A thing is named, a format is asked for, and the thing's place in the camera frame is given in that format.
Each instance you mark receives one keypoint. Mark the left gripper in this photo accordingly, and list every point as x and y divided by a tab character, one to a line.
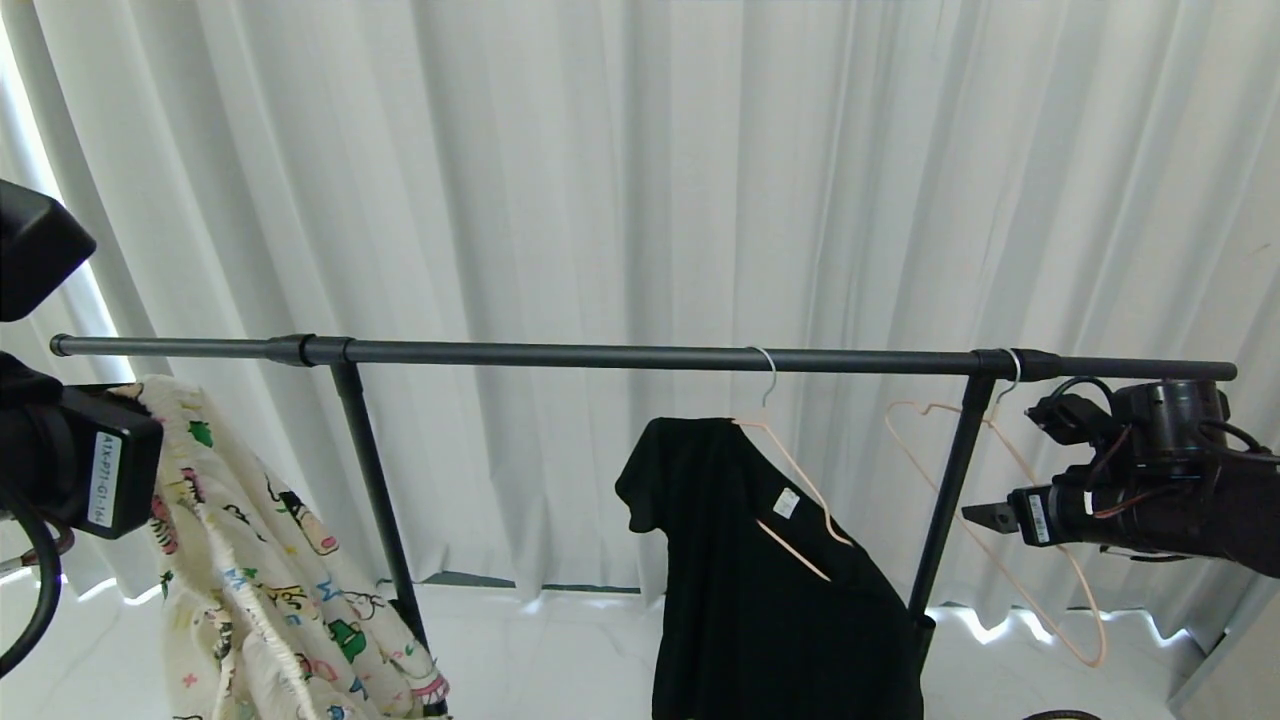
70	460

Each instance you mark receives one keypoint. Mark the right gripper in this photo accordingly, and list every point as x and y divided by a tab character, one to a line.
1075	515

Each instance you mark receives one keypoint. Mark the pink clothes hanger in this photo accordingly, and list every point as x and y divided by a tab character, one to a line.
1103	635
795	550

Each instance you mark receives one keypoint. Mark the cream printed garment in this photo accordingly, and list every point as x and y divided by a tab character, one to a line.
260	600

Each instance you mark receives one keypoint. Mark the black garment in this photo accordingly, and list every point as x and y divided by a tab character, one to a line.
760	640

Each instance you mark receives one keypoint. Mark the white laundry basket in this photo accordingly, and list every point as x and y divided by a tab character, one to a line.
1060	714

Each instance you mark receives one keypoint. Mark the black clothes rack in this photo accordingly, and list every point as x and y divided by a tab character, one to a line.
600	355

